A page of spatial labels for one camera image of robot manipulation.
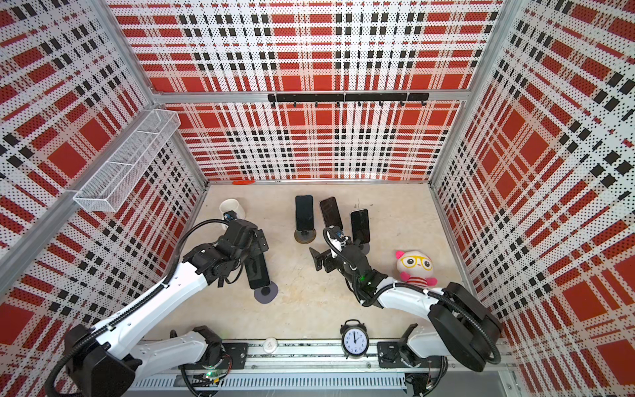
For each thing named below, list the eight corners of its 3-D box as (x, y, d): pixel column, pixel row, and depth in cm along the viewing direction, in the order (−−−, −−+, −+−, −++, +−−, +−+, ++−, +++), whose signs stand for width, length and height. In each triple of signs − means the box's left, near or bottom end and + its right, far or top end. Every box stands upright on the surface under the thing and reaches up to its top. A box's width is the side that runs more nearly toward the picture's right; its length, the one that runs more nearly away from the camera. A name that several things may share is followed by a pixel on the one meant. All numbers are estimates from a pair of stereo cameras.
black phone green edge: (298, 238, 103) (293, 213, 90) (300, 221, 109) (295, 195, 96) (314, 238, 103) (311, 213, 90) (315, 221, 109) (312, 195, 96)
